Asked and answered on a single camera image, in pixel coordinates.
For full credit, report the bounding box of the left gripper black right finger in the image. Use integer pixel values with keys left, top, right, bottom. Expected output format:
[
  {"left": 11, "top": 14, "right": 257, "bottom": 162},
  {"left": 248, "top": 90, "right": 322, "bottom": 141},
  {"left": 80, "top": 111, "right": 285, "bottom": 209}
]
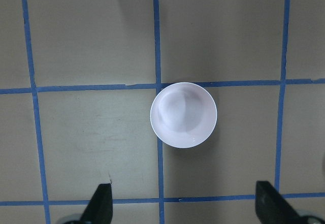
[{"left": 255, "top": 181, "right": 302, "bottom": 224}]

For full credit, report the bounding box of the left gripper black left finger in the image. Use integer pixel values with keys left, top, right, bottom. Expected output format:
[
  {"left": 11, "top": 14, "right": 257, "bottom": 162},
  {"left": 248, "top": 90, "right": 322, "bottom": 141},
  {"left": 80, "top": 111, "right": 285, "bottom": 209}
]
[{"left": 79, "top": 183, "right": 113, "bottom": 224}]

